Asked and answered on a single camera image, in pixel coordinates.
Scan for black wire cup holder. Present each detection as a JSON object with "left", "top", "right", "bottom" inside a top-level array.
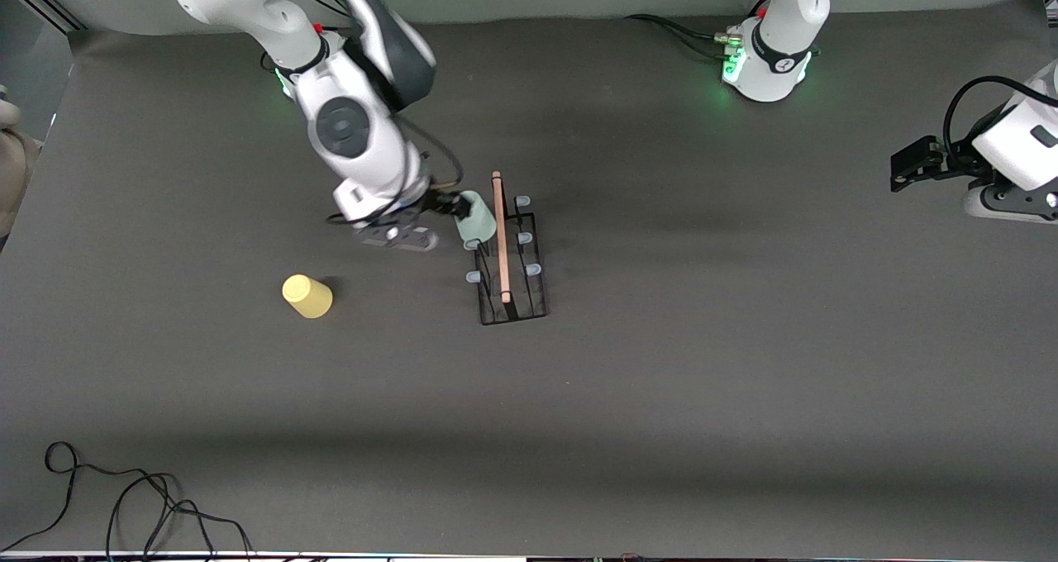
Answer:
[{"left": 465, "top": 170, "right": 550, "bottom": 326}]

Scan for loose black cable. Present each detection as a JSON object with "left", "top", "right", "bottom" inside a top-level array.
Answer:
[{"left": 0, "top": 441, "right": 255, "bottom": 560}]

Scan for black left arm base cable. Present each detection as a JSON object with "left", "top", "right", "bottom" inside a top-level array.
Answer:
[{"left": 624, "top": 14, "right": 738, "bottom": 60}]

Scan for dark grey table mat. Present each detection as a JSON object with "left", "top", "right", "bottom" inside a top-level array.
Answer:
[{"left": 0, "top": 0, "right": 1058, "bottom": 559}]

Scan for pale green plastic cup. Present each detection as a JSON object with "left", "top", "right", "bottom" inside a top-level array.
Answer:
[{"left": 455, "top": 190, "right": 498, "bottom": 244}]

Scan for yellow plastic cup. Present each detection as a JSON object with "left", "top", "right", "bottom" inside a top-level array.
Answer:
[{"left": 282, "top": 274, "right": 334, "bottom": 320}]

